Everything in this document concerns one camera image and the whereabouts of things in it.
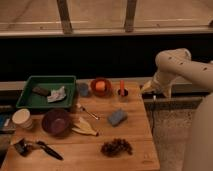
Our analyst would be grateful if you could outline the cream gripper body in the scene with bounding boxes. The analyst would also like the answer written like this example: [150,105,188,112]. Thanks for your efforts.
[141,77,172,98]

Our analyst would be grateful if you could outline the grey towel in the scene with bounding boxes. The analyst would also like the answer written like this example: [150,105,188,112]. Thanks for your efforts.
[47,86,66,103]

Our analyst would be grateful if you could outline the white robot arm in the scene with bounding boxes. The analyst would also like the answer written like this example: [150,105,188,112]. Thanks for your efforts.
[141,48,213,171]

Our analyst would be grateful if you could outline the green plastic tray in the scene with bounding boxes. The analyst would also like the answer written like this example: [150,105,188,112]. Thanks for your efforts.
[16,75,76,109]

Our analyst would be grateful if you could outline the red bowl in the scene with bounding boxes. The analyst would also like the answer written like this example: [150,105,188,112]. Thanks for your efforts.
[90,78,111,97]

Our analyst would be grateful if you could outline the blue sponge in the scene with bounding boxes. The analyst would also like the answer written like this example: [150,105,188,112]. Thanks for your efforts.
[107,109,127,127]

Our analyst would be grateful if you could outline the orange fruit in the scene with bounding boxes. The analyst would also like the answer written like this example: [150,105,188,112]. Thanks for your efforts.
[95,81,106,91]

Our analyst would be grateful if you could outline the small blue cup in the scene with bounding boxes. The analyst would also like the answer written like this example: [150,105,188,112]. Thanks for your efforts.
[77,83,89,97]

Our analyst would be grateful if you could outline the purple bowl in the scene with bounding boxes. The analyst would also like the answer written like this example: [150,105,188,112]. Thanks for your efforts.
[41,108,70,136]

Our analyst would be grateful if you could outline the dark brown block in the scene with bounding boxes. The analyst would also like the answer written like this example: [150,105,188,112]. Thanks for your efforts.
[32,87,50,97]

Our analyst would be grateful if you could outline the white paper cup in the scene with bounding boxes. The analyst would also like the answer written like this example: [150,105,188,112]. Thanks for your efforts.
[12,109,33,130]

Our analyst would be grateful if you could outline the black binder clip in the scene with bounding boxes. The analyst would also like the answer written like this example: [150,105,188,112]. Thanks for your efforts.
[13,139,32,157]

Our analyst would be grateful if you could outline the blue object at edge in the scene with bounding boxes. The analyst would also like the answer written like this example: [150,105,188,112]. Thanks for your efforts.
[0,114,11,130]

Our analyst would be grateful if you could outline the black handled tool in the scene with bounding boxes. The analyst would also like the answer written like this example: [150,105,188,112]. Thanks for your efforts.
[36,141,63,160]

